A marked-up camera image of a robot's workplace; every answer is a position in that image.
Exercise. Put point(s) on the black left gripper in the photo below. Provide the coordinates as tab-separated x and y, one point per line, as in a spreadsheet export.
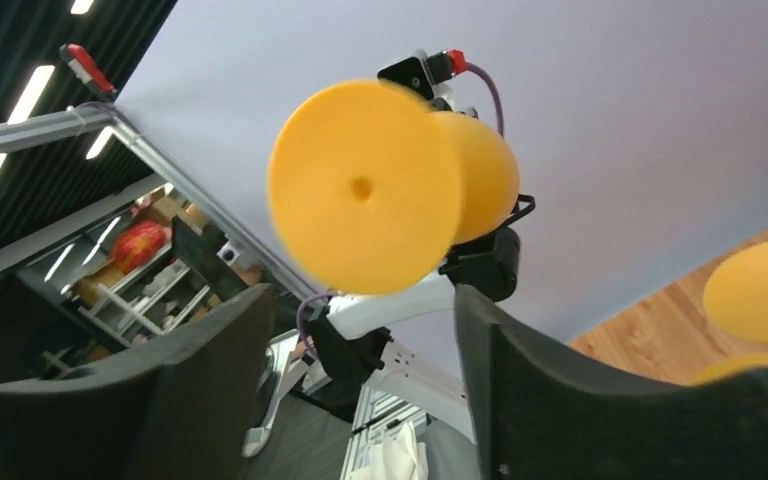
490	263

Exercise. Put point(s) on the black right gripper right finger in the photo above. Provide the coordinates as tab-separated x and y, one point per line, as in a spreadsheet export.
542	410

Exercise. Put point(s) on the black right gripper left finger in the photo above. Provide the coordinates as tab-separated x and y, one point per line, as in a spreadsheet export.
177	407

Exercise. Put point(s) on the yellow wine glass taken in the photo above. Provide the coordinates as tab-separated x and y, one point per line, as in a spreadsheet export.
368	187

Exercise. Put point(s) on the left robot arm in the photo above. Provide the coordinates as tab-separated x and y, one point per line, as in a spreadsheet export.
349	335

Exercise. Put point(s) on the yellow wine glass left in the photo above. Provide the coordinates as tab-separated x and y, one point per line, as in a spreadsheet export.
731	366

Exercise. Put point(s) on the yellow wine glass front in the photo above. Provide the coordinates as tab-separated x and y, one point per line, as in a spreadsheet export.
735	297

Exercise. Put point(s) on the background storage shelf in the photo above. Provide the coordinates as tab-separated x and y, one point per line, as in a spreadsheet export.
123	278

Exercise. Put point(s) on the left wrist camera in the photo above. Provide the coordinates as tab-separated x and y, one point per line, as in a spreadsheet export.
426	75

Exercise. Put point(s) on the aluminium frame rail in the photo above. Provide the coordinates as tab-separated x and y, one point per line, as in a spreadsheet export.
230	187

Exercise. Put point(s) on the red handled clamp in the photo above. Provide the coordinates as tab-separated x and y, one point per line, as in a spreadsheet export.
87	72

